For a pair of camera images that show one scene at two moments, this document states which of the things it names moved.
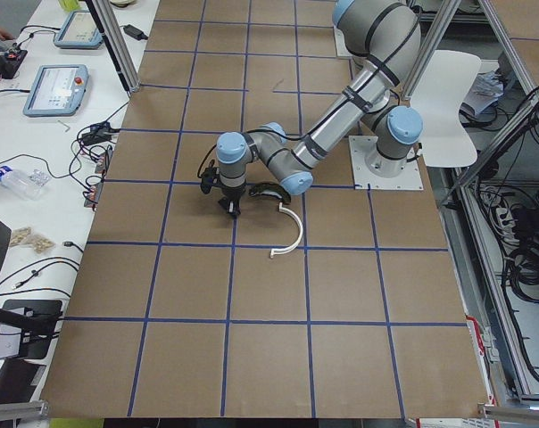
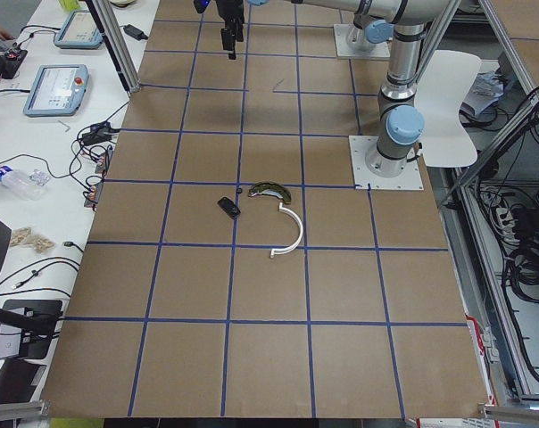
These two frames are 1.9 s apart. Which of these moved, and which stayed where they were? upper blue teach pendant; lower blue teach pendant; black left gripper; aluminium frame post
Moved: black left gripper
Stayed: aluminium frame post; upper blue teach pendant; lower blue teach pendant
